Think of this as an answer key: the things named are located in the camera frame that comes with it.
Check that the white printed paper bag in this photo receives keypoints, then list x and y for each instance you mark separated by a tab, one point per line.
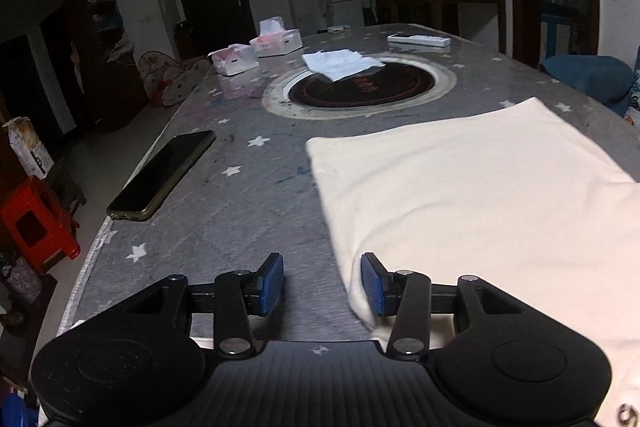
30	152

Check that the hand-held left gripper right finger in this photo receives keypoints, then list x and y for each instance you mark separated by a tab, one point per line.
372	282

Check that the large pink tissue box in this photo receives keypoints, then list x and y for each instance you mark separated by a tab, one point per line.
277	43

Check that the white water dispenser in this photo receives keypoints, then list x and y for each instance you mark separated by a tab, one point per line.
300	14

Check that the cream garment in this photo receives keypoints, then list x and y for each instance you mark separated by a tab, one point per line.
450	187

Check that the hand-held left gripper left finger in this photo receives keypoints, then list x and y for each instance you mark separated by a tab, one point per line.
272	279

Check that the grey star-print tablecloth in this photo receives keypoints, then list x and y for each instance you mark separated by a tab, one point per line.
225	227

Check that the white tissue paper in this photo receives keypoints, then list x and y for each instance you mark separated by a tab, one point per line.
340	63

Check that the white tissue pack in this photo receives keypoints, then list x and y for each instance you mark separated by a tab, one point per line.
235	59

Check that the round built-in induction cooker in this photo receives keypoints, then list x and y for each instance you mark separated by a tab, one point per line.
380	89

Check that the dark smartphone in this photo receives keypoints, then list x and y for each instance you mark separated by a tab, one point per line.
160	177

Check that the red plastic stool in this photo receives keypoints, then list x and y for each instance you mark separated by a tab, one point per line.
35	217

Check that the blue cabinet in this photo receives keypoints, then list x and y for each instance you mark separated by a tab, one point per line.
555	27

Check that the patterned pillow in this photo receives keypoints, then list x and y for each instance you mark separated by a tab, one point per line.
635	107

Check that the white remote control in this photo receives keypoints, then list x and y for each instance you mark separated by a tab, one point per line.
417	40

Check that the dark wooden shelf cabinet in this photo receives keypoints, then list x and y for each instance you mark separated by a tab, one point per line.
107	92

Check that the dark wooden stool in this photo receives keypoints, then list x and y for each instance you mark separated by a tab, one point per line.
67	187

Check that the hanging pink cloth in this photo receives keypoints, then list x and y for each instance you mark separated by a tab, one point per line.
75	62

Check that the dotted pop-up tent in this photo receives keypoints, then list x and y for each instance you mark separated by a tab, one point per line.
175	79

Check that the white plastic bag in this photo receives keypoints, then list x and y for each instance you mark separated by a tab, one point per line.
122	49

